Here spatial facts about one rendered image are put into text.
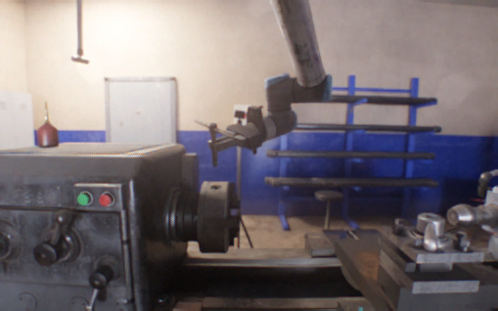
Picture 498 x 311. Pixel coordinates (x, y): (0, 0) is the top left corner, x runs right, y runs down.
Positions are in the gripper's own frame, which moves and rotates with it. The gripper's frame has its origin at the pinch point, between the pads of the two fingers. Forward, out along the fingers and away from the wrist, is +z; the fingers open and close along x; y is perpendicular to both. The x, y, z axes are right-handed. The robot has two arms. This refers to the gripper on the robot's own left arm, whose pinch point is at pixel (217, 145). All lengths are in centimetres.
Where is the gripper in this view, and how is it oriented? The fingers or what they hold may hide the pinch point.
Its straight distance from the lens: 79.6
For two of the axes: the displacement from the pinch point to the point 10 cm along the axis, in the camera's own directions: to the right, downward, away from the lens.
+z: -7.7, 3.1, -5.6
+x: -6.4, -3.4, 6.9
